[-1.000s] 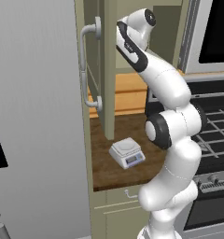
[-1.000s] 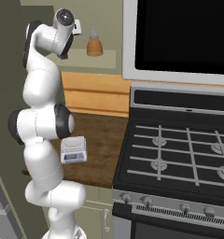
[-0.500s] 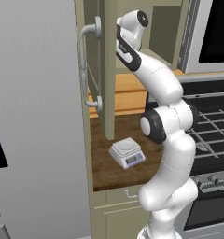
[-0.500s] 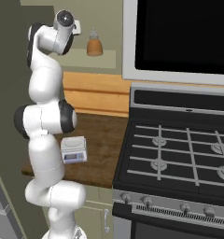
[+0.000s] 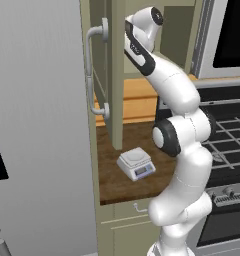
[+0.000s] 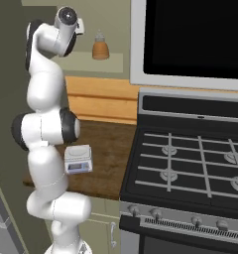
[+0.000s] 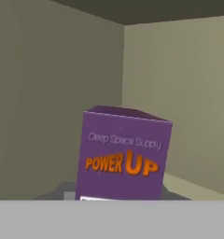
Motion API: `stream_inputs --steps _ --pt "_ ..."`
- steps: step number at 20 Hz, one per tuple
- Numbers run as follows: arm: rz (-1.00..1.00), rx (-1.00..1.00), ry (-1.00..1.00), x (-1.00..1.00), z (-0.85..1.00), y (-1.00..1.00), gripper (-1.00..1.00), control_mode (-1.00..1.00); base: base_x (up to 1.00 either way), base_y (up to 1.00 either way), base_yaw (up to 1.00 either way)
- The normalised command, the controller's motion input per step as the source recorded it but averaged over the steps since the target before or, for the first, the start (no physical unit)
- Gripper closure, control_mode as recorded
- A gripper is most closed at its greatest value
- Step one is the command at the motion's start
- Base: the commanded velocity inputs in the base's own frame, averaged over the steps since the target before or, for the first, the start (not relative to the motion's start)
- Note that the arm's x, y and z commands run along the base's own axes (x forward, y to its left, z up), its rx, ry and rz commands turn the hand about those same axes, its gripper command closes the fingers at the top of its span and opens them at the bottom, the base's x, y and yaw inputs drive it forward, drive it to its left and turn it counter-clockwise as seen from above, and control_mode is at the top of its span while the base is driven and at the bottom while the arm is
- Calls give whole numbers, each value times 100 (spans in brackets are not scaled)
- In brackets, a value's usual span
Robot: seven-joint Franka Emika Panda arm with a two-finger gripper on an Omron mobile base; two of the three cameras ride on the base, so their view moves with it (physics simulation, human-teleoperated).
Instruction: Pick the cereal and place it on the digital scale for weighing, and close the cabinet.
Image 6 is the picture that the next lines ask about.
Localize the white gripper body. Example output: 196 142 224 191
74 18 86 36

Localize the olive drawer front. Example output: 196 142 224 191
89 195 122 217

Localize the black and steel stove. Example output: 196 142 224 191
118 86 238 254

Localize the steel stove knob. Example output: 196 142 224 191
189 214 204 228
215 218 230 232
128 203 141 217
150 207 164 222

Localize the brown jar with grey lid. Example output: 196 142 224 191
91 29 111 62

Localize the silver cabinet door handle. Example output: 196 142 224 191
109 221 118 250

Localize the white digital scale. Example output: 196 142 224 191
63 144 93 176

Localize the olive base cabinet door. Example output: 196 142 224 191
45 211 122 254

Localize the white microwave oven, black door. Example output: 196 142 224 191
129 0 238 93

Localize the olive wall cabinet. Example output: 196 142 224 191
21 0 132 80

